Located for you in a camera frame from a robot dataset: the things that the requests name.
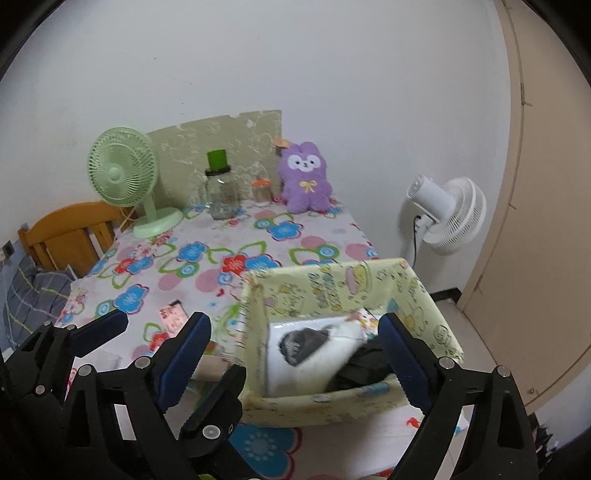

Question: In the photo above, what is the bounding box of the green patterned board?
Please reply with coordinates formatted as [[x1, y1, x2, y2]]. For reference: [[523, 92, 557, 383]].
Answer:
[[148, 109, 283, 208]]

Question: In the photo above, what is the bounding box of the yellow cartoon print box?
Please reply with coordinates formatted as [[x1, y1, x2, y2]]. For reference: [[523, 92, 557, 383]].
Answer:
[[235, 257, 465, 428]]

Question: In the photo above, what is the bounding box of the glass mug jar green lid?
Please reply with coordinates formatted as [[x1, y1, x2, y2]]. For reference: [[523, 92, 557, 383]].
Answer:
[[190, 150, 241, 221]]

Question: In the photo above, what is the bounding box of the floral tablecloth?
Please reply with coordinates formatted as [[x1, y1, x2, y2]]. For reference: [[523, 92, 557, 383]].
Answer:
[[53, 196, 467, 480]]

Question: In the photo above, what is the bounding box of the yellow cartoon tissue packet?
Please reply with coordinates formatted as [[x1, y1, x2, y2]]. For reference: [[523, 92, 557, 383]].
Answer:
[[353, 308, 384, 333]]

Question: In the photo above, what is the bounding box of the beige door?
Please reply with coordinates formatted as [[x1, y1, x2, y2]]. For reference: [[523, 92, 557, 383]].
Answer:
[[462, 0, 591, 411]]

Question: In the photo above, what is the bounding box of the green desk fan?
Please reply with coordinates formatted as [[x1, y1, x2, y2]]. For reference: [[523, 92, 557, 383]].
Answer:
[[88, 127, 184, 239]]

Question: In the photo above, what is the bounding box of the purple plush bunny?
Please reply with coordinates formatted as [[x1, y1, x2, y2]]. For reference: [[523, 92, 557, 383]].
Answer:
[[273, 137, 334, 214]]

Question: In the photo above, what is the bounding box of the pink phone case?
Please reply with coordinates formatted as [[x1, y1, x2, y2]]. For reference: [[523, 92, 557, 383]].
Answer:
[[159, 300, 188, 335]]

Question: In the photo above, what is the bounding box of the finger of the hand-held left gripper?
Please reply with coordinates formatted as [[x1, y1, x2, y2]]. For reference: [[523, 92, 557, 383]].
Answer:
[[179, 364, 259, 480], [14, 309, 129, 370]]

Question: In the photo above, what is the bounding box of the grey sock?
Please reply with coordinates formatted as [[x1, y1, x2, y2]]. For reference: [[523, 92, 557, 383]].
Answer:
[[277, 325, 331, 367]]

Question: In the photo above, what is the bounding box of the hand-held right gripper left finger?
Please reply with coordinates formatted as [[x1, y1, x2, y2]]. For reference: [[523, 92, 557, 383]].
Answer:
[[65, 312, 212, 480]]

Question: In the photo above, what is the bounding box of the white standing fan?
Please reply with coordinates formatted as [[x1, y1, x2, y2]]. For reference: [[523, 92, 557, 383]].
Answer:
[[399, 174, 488, 278]]

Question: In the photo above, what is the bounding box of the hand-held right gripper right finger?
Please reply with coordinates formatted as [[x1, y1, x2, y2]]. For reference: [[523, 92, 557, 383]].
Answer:
[[379, 312, 541, 480]]

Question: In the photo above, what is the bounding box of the grey plaid cloth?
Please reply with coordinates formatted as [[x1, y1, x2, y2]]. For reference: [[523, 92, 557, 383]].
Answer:
[[0, 256, 77, 352]]

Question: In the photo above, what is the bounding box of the black cloth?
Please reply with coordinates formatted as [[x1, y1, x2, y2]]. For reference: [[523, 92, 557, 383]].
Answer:
[[330, 339, 395, 391]]

